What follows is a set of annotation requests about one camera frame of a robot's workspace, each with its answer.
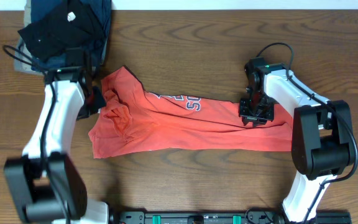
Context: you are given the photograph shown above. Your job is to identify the black folded garment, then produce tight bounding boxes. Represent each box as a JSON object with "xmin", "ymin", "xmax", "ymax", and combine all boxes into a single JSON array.
[{"xmin": 18, "ymin": 0, "xmax": 105, "ymax": 62}]

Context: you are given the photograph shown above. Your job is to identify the red printed t-shirt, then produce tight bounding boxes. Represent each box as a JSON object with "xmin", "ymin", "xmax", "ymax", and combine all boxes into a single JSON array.
[{"xmin": 88, "ymin": 67, "xmax": 292, "ymax": 159}]

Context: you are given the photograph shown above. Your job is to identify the navy blue folded garment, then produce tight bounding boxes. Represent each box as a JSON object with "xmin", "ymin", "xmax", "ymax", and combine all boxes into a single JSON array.
[{"xmin": 18, "ymin": 0, "xmax": 112, "ymax": 69}]

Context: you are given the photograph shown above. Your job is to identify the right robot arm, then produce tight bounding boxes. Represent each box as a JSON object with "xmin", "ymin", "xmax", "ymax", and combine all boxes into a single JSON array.
[{"xmin": 239, "ymin": 57, "xmax": 358, "ymax": 223}]

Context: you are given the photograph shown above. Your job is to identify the grey folded trousers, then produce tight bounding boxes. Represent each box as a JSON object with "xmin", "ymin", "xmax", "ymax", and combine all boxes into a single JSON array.
[{"xmin": 14, "ymin": 37, "xmax": 108, "ymax": 75}]

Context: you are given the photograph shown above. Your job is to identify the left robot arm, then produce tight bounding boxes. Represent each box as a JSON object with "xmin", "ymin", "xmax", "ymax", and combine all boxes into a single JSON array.
[{"xmin": 4, "ymin": 66, "xmax": 109, "ymax": 223}]

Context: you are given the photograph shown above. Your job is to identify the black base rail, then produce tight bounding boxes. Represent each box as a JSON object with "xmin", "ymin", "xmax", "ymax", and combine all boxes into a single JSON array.
[{"xmin": 116, "ymin": 210, "xmax": 352, "ymax": 224}]

